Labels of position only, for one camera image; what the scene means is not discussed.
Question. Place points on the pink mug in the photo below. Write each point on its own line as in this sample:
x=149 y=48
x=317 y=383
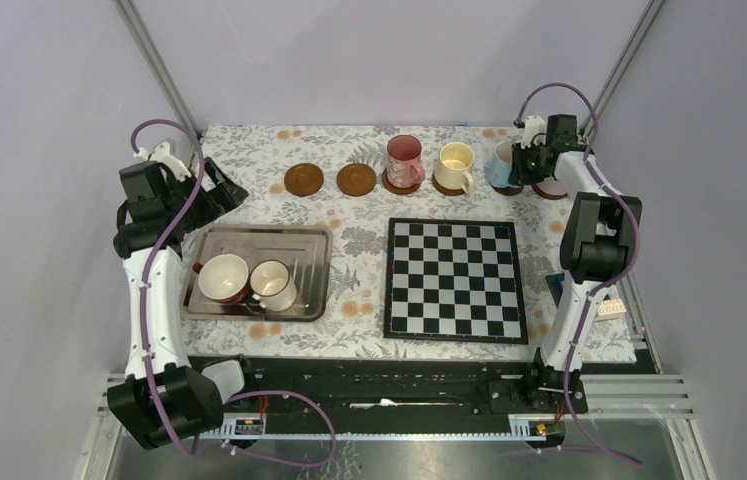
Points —
x=404 y=167

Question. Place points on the white red wide cup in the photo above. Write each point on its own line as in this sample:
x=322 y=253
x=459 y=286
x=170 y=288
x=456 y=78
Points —
x=224 y=278

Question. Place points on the metal tray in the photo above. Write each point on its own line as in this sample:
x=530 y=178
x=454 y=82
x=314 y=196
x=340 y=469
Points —
x=305 y=250

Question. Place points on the blue toy brick structure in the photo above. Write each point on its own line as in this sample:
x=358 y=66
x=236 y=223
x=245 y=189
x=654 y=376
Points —
x=555 y=285

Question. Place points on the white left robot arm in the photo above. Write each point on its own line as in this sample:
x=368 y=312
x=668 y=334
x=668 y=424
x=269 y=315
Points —
x=164 y=399

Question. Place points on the brown wooden coaster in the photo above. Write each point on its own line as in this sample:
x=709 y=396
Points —
x=397 y=190
x=546 y=195
x=446 y=191
x=356 y=179
x=303 y=179

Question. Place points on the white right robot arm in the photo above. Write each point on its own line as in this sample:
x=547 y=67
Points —
x=598 y=247

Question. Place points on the floral patterned tablecloth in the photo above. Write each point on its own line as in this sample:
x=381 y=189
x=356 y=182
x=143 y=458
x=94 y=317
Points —
x=258 y=157

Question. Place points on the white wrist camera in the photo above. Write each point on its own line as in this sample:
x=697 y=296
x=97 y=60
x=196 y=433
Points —
x=163 y=153
x=533 y=131

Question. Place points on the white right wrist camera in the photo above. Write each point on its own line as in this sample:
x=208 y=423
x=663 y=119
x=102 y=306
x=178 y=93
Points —
x=533 y=131

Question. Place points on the white toy brick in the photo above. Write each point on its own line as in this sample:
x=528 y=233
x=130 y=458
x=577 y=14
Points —
x=611 y=309

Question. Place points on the dark brown small coaster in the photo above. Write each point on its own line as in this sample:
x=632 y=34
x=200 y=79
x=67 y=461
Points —
x=508 y=190

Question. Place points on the blue handled white mug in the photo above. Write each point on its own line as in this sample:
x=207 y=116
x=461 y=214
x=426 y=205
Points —
x=500 y=166

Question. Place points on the black white chessboard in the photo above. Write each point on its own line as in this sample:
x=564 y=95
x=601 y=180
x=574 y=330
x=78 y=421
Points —
x=453 y=280

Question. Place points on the white ribbed mug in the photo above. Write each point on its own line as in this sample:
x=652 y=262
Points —
x=273 y=286

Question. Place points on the cream yellow mug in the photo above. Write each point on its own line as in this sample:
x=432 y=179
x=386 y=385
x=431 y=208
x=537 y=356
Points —
x=454 y=168

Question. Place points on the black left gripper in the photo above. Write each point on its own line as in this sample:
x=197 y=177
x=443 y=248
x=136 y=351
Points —
x=222 y=197

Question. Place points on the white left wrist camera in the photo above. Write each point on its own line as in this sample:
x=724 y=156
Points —
x=163 y=153

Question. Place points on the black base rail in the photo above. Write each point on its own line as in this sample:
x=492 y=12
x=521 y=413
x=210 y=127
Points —
x=382 y=397

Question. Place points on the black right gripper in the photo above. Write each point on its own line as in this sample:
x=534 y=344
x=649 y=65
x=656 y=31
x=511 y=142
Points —
x=518 y=175

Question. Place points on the lavender mug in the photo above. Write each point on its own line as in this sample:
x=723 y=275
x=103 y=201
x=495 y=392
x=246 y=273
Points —
x=553 y=187

